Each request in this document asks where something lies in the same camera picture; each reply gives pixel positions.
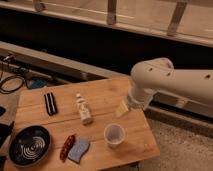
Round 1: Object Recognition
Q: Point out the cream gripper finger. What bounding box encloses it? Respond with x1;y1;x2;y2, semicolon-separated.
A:
115;99;130;117

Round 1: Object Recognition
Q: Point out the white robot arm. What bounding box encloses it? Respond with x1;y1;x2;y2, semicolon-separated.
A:
115;57;213;118

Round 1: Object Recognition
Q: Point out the wooden board table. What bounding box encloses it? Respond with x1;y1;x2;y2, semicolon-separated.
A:
4;77;159;171

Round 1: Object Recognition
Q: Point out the small white bottle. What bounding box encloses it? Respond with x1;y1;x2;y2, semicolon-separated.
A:
76;93;93;125

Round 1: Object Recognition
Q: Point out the blue sponge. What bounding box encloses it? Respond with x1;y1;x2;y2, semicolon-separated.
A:
68;138;90;164

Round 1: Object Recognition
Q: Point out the blue box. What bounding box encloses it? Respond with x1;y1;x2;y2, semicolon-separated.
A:
29;79;47;89

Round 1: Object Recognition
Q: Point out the black patterned plate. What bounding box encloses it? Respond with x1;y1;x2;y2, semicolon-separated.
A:
9;125;51;167

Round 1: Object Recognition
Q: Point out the black coiled cable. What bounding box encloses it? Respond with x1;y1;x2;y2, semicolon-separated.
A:
0;74;27;95

